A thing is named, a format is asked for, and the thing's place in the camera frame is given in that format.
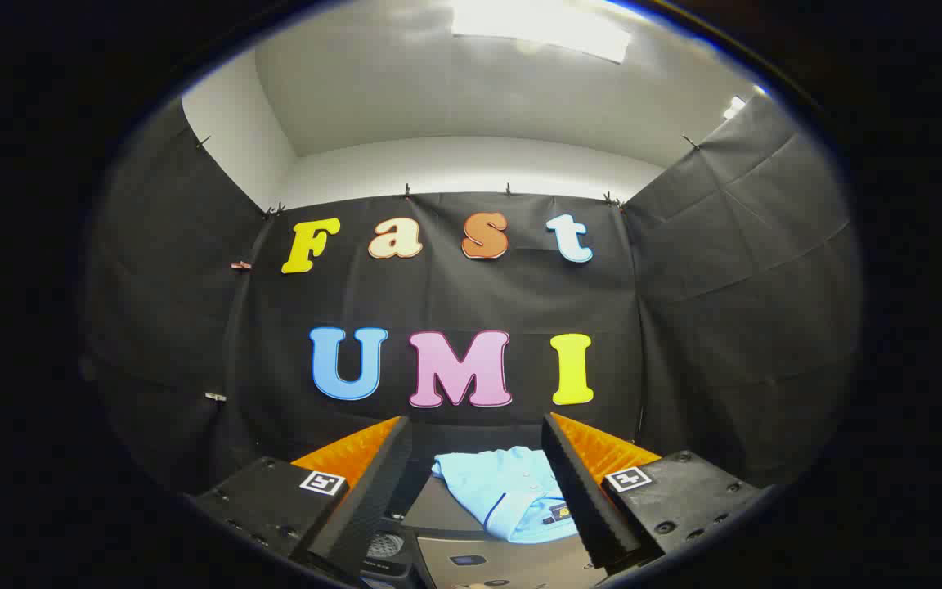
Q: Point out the large ceiling light panel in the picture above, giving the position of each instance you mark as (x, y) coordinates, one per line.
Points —
(540, 29)

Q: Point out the small ceiling light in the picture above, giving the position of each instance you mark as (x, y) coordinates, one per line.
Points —
(733, 107)

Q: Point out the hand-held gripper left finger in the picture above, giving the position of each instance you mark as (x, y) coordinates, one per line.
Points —
(373, 499)

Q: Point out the light blue polo shirt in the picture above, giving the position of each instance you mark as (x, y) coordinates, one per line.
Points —
(504, 484)

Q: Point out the black backdrop cloth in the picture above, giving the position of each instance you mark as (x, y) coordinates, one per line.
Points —
(455, 303)

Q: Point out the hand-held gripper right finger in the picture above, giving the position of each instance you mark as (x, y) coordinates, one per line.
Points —
(581, 499)

